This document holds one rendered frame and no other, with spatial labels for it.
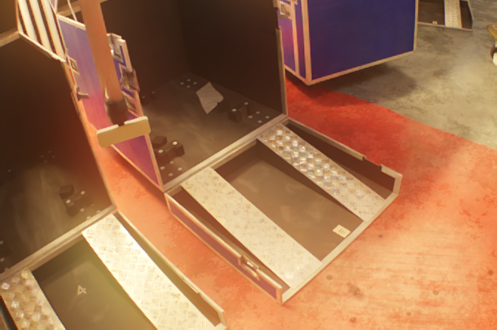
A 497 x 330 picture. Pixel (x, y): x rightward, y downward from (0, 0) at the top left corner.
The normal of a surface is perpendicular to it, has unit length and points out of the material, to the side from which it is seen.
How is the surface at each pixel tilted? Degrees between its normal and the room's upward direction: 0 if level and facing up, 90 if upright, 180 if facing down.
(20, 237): 0
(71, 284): 1
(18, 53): 90
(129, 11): 90
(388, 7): 90
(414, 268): 0
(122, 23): 90
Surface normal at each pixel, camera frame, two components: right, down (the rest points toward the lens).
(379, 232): -0.11, -0.81
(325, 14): 0.41, 0.48
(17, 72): 0.68, 0.36
